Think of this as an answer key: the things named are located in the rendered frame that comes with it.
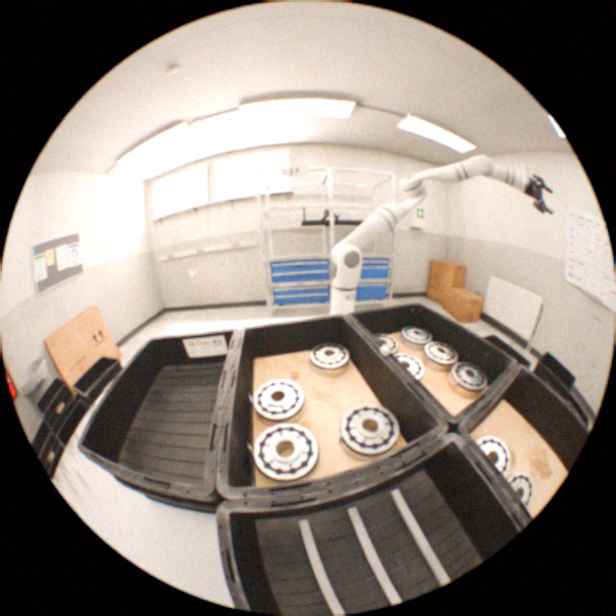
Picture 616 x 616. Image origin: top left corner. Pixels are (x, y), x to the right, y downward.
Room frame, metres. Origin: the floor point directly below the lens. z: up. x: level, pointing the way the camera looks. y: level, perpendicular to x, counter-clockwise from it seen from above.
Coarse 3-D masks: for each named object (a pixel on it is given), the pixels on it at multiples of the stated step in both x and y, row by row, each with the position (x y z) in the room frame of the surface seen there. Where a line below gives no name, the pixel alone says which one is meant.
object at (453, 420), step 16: (416, 304) 0.51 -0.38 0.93; (352, 320) 0.42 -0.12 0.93; (448, 320) 0.38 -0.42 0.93; (368, 336) 0.34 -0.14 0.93; (480, 336) 0.27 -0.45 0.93; (400, 368) 0.22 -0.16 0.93; (512, 368) 0.14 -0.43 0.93; (416, 384) 0.18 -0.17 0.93; (496, 384) 0.12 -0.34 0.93; (432, 400) 0.14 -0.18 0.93; (480, 400) 0.10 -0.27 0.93; (448, 416) 0.10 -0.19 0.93; (464, 416) 0.09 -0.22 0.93
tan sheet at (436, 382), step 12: (396, 336) 0.48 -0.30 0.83; (408, 348) 0.40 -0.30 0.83; (420, 360) 0.34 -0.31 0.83; (432, 372) 0.28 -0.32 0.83; (444, 372) 0.27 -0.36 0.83; (432, 384) 0.25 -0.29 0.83; (444, 384) 0.24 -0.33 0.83; (444, 396) 0.20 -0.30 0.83; (456, 396) 0.19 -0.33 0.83; (456, 408) 0.16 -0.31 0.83
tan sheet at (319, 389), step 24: (264, 360) 0.39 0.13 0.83; (288, 360) 0.39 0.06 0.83; (312, 384) 0.30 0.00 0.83; (336, 384) 0.29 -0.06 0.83; (360, 384) 0.28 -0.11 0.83; (312, 408) 0.23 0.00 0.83; (336, 408) 0.22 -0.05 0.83; (312, 432) 0.17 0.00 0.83; (336, 432) 0.17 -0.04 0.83; (336, 456) 0.12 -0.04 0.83; (264, 480) 0.08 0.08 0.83
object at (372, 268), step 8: (368, 264) 2.20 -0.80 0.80; (376, 264) 2.20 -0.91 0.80; (384, 264) 2.21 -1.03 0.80; (336, 272) 2.18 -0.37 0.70; (368, 272) 2.20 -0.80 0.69; (376, 272) 2.20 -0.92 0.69; (384, 272) 2.21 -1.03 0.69; (360, 288) 2.19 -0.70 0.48; (368, 288) 2.19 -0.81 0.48; (376, 288) 2.20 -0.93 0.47; (384, 288) 2.20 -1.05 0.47; (360, 296) 2.19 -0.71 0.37; (368, 296) 2.20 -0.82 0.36; (376, 296) 2.20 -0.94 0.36; (384, 296) 2.21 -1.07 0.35
